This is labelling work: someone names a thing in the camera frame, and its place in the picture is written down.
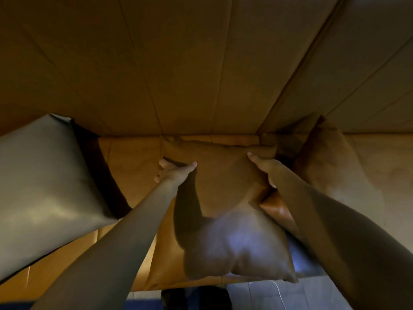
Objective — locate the shiny tan leather cushion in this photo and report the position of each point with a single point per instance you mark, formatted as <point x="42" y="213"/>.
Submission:
<point x="277" y="209"/>

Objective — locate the brown suede square cushion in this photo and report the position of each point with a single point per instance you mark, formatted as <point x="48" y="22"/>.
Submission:
<point x="226" y="190"/>

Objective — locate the large brown suede cushion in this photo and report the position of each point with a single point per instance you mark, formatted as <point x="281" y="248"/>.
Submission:
<point x="329" y="164"/>

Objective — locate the person's right forearm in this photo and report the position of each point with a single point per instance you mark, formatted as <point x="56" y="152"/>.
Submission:
<point x="338" y="238"/>

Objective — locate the person's right hand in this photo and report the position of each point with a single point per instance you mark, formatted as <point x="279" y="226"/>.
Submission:
<point x="269" y="167"/>

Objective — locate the person's left thumb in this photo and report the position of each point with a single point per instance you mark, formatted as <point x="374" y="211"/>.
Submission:
<point x="189" y="167"/>

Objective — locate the person's right thumb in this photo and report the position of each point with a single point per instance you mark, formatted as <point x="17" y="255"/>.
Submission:
<point x="255" y="159"/>

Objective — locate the grey leather cushion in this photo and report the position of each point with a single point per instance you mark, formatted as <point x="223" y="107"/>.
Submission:
<point x="48" y="190"/>

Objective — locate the person's left hand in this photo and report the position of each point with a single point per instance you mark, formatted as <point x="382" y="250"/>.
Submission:
<point x="172" y="175"/>

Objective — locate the tan leather sofa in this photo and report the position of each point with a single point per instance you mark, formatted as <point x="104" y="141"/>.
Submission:
<point x="135" y="164"/>

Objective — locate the person's left forearm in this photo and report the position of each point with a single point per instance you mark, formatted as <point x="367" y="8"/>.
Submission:
<point x="122" y="242"/>

